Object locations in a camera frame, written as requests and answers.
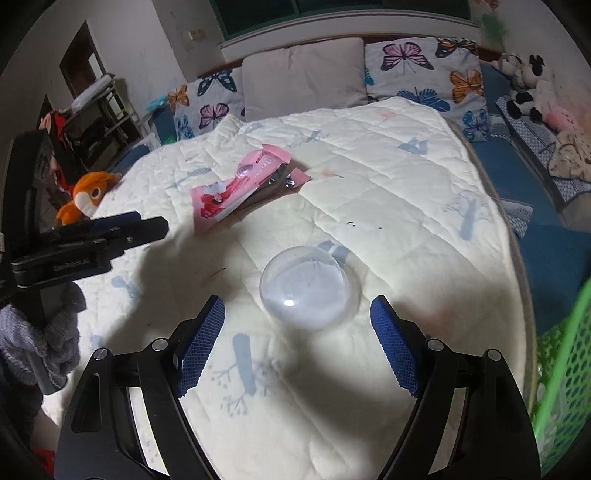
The butterfly print pillow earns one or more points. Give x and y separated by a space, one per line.
425 74
207 101

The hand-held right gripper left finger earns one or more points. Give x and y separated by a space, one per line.
201 341

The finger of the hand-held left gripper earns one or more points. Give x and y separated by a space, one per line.
115 219
134 233

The pink packet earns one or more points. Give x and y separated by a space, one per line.
231 194

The teal plastic item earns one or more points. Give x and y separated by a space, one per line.
157 103

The dark wooden door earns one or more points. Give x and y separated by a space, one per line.
81 55

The clear plastic dome lid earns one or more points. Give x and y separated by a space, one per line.
309 286

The white quilted blanket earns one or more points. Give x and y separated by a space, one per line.
392 194

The green plastic basket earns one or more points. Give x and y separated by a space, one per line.
558 369

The wall socket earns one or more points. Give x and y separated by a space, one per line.
196 34

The blue bed sheet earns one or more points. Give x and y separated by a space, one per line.
545 249

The red pink hanging clothes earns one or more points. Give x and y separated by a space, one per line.
57 129

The green framed window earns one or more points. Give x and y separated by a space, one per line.
323 11

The orange plush toy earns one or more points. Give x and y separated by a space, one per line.
87 194

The black white plush toy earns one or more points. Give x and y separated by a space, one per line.
526 83

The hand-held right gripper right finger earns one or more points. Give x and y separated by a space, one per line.
395 341

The spotted beige plush toy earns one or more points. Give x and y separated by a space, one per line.
572 154

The blue checked cloth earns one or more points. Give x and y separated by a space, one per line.
531 143

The beige pillow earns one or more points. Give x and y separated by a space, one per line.
304 78

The person's left hand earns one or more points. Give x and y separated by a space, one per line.
62 332

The pink plush toy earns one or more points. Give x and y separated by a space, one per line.
561 117

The metal shelf rack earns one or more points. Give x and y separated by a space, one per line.
97 115

